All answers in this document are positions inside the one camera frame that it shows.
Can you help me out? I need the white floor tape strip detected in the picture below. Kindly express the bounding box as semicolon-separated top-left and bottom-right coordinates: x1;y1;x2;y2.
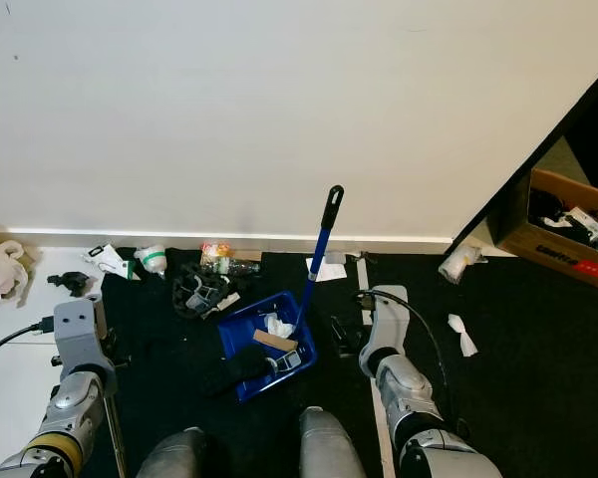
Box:
354;257;395;478

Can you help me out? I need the crumpled white tissue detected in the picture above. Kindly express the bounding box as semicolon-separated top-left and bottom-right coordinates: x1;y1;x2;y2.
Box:
261;312;295;340

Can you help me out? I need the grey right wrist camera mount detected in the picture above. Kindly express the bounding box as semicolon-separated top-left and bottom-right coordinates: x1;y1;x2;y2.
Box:
359;286;410;374

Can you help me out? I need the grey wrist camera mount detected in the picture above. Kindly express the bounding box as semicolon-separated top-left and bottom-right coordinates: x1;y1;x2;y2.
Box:
359;286;410;374
52;296;111;384

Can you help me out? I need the white printed tag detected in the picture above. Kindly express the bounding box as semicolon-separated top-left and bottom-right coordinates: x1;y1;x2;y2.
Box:
85;244;136;280

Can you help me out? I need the blue long handled dustpan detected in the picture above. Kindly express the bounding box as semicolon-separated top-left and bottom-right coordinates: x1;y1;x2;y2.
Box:
219;184;345;402

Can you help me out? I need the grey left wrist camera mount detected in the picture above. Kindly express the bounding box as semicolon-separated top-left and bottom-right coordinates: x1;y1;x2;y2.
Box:
52;296;111;384

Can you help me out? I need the crumpled clear plastic cup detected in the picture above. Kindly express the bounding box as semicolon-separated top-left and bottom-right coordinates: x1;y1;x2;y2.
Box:
439;242;484;285

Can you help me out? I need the brown cardboard strip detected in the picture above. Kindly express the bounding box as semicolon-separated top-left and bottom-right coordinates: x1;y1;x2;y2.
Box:
251;329;298;353

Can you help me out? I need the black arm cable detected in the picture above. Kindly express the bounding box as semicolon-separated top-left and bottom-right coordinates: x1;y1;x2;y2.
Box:
354;289;449;419
0;317;56;364

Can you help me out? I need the grey right robot leg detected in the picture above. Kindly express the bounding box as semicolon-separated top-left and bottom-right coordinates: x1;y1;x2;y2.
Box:
299;406;370;478

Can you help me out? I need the white paper slip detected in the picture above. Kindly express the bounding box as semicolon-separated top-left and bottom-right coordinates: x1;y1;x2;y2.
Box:
307;254;350;282

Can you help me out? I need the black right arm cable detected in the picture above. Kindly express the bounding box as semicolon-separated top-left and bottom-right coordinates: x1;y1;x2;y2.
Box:
354;289;449;419

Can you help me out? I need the grey left robot leg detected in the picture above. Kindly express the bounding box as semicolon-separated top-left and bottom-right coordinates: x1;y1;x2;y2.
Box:
135;428;220;478

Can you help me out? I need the black floor mat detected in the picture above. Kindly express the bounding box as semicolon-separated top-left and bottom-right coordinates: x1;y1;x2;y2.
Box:
100;247;598;478

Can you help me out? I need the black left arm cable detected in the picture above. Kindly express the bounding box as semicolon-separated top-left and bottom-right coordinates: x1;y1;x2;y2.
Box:
0;317;56;364

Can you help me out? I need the grey plastic ring clamp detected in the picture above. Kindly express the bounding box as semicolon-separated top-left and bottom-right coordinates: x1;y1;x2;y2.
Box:
269;349;305;374

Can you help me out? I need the grey robot leg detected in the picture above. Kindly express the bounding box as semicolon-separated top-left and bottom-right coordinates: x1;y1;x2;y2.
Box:
135;428;220;478
299;406;370;478

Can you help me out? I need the grey handled white broom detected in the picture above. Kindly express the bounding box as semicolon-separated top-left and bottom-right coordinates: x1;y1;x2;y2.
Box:
102;393;129;478

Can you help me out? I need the white bottle with green band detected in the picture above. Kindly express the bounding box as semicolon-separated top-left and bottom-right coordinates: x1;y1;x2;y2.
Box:
135;244;170;278

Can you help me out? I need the small black plastic part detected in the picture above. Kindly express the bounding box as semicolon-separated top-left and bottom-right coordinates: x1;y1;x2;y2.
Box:
48;271;93;297

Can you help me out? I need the folded white paper piece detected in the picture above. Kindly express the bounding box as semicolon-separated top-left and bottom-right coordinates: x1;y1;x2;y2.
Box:
447;314;479;358

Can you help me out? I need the brown cardboard box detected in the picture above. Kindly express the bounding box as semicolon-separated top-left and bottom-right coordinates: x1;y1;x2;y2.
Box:
498;167;598;293

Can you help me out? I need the clear bottle with colourful candy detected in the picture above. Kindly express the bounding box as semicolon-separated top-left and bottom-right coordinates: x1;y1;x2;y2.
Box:
199;242;260;278

